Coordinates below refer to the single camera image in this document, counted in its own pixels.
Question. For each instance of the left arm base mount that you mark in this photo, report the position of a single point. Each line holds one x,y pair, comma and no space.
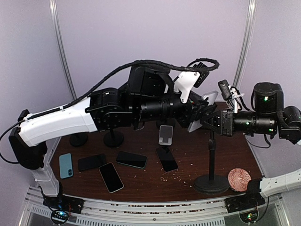
62,208

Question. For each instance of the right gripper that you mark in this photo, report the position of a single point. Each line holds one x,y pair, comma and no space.
227,122

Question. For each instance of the white folding phone stand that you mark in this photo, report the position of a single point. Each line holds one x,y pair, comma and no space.
165,135

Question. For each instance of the white phone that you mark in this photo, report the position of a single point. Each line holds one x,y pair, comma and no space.
111,178

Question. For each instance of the right aluminium frame post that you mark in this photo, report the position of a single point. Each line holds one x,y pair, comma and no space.
246,43

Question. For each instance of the pink phone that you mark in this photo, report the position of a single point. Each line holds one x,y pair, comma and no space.
166,159

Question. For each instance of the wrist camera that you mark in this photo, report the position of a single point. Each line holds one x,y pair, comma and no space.
225,91
202,76

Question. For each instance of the aluminium frame post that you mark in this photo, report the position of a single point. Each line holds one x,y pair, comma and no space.
62,54
246,43

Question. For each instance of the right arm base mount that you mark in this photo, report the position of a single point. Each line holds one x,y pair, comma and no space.
247,206

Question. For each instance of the black phone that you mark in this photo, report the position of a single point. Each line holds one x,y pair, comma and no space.
91,162
210,98

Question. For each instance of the teal phone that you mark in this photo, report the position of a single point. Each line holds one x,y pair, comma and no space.
65,166
131,159

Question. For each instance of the black phone stand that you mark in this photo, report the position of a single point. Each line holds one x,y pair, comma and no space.
113,138
78,139

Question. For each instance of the teal phone front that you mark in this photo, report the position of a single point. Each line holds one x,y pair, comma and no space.
65,166

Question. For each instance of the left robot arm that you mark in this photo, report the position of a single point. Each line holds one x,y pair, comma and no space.
154,91

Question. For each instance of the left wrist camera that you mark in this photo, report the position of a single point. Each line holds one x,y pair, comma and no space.
202,76

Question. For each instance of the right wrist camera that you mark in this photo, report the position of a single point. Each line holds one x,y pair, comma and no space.
225,91

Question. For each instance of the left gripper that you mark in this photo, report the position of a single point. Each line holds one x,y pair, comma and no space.
184,119

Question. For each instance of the left aluminium frame post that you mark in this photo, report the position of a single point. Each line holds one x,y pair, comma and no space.
62,54

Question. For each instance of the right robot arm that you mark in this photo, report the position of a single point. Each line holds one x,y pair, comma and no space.
268,117

